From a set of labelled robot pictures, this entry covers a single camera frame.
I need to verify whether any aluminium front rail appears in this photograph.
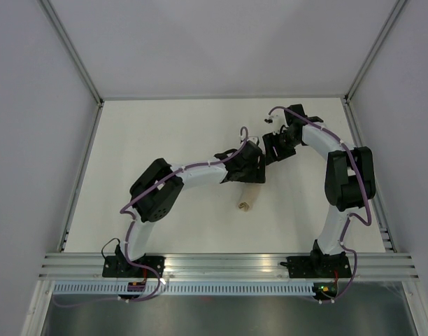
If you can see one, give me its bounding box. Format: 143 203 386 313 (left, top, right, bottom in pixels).
38 253 419 281

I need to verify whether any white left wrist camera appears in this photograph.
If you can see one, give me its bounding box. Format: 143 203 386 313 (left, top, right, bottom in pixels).
239 131 260 146

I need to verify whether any white slotted cable duct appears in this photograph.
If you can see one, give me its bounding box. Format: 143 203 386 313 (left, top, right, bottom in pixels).
54 281 314 296

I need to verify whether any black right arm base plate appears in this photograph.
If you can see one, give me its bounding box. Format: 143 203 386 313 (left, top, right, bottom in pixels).
280 256 352 279

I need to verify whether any aluminium frame post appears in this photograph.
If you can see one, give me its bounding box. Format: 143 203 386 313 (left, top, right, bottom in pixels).
38 0 105 106
343 0 411 104

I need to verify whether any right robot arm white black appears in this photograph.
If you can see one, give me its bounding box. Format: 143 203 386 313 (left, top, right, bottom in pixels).
262 104 376 279

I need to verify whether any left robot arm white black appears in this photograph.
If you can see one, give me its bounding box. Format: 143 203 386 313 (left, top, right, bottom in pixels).
115 140 268 277

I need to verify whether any beige cloth napkin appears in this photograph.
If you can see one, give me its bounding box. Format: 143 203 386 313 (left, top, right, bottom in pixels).
237 183 262 212

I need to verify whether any right aluminium frame post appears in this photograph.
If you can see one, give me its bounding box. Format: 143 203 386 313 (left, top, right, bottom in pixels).
343 0 411 104

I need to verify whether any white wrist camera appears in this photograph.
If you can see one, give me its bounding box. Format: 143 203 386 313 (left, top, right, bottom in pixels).
239 131 260 146
264 111 286 134

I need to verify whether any left aluminium frame post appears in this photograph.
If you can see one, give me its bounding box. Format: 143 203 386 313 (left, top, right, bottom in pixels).
38 0 105 106

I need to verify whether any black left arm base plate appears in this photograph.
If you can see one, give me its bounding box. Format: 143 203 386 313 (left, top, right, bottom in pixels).
102 255 165 279

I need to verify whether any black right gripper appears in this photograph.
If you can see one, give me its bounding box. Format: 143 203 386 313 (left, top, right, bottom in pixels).
262 129 300 165

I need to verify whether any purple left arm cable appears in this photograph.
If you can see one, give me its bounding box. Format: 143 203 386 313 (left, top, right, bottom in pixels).
52 126 250 309

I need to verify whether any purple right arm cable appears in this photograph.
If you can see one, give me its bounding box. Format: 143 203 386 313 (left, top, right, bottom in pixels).
268 106 374 281

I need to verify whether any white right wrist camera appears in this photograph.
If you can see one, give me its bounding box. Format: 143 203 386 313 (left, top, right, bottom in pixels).
264 111 286 134

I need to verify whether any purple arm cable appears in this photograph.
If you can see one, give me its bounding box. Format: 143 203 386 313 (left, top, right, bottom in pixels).
268 106 374 281
52 126 250 309

